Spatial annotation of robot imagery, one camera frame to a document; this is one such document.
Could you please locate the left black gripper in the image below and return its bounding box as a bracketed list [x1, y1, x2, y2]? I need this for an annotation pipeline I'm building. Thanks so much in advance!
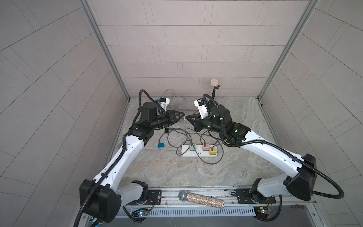
[148, 111, 184, 130]

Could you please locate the green charger plug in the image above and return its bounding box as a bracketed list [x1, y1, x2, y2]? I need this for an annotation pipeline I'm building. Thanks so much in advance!
[189, 144, 197, 151]

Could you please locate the pink charger plug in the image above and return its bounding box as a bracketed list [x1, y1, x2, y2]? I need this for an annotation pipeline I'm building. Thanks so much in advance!
[202, 143, 210, 151]

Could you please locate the white power strip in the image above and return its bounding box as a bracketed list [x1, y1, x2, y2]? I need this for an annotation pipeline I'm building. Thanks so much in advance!
[181, 145, 218, 158]

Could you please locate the dark grey charging cable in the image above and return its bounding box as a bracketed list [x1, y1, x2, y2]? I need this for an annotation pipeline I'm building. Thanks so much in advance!
[158, 126, 225, 165]

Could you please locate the yellow charger plug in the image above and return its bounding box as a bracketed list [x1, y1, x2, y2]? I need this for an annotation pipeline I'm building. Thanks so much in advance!
[209, 146, 217, 156]

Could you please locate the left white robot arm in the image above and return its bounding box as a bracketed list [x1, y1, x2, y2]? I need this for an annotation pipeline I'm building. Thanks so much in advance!
[73, 89, 185, 227]

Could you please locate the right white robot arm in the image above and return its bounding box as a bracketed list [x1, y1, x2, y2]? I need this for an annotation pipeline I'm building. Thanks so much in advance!
[186, 94, 345, 203]

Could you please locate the beige microphone on stand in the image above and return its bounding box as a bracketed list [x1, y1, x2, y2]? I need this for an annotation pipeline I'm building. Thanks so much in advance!
[211, 79, 220, 98]

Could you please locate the glitter handheld microphone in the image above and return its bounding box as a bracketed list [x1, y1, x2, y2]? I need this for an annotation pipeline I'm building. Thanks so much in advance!
[178, 190, 225, 209]

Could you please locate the left circuit board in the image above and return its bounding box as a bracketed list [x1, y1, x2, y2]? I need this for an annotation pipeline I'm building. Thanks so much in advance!
[132, 209, 150, 218]

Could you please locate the circuit board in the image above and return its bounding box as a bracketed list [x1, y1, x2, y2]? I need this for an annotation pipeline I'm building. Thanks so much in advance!
[253, 206, 272, 220]
[132, 209, 150, 218]

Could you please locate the right circuit board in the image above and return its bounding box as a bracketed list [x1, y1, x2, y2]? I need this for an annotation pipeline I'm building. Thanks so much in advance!
[253, 206, 272, 220]

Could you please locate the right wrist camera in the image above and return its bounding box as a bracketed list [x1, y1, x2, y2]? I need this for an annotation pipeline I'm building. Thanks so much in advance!
[194, 98, 209, 120]

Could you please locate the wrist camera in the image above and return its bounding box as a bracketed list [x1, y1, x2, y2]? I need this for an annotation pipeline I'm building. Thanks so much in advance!
[194, 98, 209, 120]
[158, 97, 170, 111]

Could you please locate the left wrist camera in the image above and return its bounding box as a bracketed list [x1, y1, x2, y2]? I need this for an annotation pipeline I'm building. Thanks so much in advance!
[158, 97, 170, 111]

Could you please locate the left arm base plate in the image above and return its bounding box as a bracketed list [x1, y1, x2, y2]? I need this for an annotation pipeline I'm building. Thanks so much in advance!
[126, 189, 162, 206]

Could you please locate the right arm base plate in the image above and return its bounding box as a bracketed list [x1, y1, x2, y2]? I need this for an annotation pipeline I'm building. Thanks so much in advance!
[230, 188, 276, 204]

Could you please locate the aluminium rail frame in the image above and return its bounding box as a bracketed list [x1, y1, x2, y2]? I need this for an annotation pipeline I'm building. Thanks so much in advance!
[115, 187, 320, 221]

